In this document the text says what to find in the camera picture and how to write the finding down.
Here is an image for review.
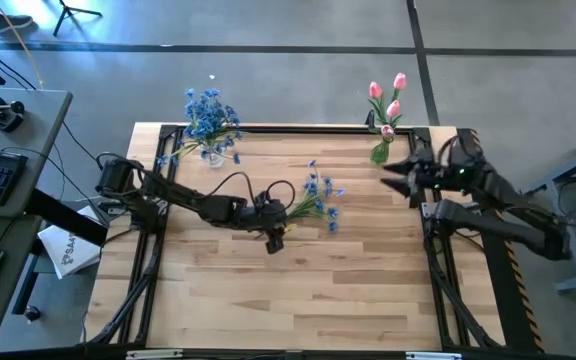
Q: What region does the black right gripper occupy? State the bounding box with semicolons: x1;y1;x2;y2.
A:
380;148;475;200

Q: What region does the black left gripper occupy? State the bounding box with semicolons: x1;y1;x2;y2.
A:
246;198;292;237

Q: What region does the green glass vase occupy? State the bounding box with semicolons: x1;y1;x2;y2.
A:
369;137;394;166

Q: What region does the clear glass vase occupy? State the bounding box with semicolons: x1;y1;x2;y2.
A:
202;147;227;170

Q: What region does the white labelled box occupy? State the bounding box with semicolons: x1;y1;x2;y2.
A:
36;203;103;280

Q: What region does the black desk support beam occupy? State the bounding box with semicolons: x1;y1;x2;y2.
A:
23;187;110;247

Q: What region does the grey office desk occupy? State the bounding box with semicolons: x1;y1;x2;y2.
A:
0;85;75;342

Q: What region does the black tripod stand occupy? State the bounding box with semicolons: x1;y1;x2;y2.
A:
51;0;104;37

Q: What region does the person's foot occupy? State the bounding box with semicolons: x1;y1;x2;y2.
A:
0;13;35;33

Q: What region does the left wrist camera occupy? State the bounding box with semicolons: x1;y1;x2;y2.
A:
265;232;285;255

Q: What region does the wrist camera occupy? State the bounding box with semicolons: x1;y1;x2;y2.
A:
445;158;474;185
265;232;285;255

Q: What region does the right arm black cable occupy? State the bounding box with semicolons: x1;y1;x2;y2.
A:
436;130;479;169

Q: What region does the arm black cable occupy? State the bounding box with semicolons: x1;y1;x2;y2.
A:
202;171;298;207
436;130;479;169

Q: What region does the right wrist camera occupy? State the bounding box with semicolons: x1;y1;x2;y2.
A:
445;158;474;185

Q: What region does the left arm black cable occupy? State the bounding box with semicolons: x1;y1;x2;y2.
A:
202;171;298;207

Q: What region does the black aluminium table frame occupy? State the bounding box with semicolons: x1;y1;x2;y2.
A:
80;122;507;351

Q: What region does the black base plate hazard edge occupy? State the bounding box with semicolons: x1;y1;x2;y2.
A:
460;128;545;354

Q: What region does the grey metal table frame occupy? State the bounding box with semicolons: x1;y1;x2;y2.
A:
521;127;576;294

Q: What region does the silver frame bracket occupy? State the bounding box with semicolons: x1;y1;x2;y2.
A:
405;351;463;360
125;348;185;360

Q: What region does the yellow hanging cable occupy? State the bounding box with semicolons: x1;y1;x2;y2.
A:
0;0;47;90

